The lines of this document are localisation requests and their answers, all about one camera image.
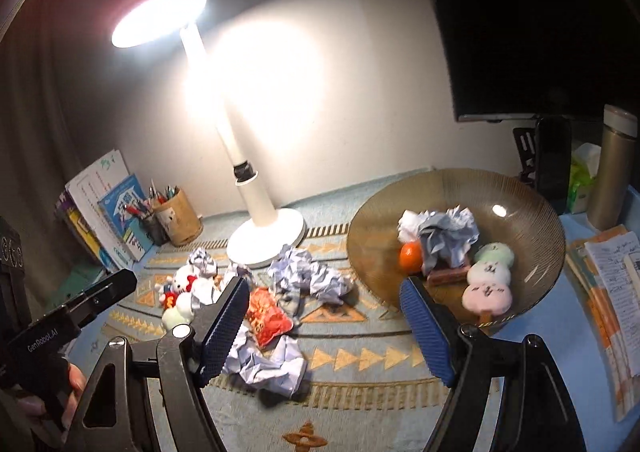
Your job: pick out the green tissue pack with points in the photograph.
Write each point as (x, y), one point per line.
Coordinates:
(582, 182)

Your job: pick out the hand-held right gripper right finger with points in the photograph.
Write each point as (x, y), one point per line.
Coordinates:
(425, 327)

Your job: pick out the orange tangerine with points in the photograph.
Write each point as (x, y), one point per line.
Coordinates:
(411, 256)

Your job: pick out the dango skewer plush toy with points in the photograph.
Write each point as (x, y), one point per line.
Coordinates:
(487, 279)

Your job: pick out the black phone stand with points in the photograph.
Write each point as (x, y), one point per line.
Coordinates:
(524, 152)

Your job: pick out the white cat plush toy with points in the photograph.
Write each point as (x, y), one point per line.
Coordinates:
(181, 284)

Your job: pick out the white desk lamp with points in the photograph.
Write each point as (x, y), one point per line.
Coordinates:
(255, 202)

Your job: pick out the brown snack bar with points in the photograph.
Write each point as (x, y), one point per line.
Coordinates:
(447, 276)

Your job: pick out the brown ribbed glass bowl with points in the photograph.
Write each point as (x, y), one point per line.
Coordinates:
(525, 232)

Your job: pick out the wooden pen holder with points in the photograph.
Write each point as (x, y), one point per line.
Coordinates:
(180, 223)

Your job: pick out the person's left hand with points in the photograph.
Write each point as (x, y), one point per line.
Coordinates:
(77, 384)

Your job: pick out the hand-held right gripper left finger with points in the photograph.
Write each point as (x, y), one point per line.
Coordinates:
(220, 329)

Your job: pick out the handwritten notebook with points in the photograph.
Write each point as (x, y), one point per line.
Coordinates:
(612, 262)

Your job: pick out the blue book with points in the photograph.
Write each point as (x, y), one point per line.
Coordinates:
(117, 204)

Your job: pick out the yellow book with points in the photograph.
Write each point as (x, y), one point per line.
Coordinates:
(80, 232)

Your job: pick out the blue patterned mat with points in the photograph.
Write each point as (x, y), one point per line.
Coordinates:
(350, 357)

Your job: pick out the black monitor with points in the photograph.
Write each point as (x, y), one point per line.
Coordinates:
(525, 22)

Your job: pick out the dark pen cup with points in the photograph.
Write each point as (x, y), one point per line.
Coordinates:
(154, 230)

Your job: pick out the green folder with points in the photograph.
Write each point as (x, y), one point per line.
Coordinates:
(80, 277)

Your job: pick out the red snack packet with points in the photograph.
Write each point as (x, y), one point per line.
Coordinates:
(267, 317)

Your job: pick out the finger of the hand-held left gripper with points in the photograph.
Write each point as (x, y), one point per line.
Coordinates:
(102, 294)

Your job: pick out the black phone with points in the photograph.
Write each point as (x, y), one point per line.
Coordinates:
(552, 162)

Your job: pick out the bunch of pens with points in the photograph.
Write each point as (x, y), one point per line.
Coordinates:
(164, 194)
(137, 209)

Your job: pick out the paper ball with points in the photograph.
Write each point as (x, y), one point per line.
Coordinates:
(310, 277)
(445, 237)
(202, 262)
(270, 367)

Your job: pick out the white booklet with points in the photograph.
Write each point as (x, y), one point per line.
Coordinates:
(92, 187)

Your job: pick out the stack of notebooks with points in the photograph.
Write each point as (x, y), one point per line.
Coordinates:
(597, 322)

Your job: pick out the gold thermos bottle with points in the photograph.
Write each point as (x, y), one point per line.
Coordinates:
(612, 167)

